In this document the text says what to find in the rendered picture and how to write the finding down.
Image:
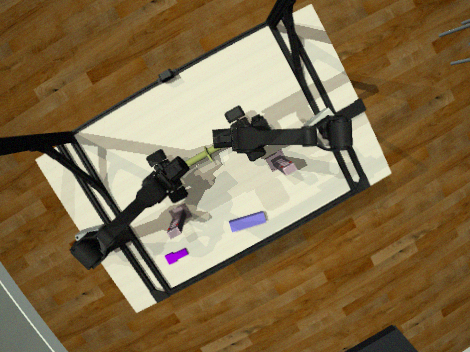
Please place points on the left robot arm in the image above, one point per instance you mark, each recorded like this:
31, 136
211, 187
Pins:
245, 139

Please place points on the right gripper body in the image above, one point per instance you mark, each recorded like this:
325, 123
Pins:
156, 158

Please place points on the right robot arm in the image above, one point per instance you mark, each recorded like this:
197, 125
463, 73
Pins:
155, 188

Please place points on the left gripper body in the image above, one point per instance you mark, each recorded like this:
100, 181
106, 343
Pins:
234, 115

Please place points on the purple flat block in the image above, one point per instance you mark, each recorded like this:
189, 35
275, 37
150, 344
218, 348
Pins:
172, 257

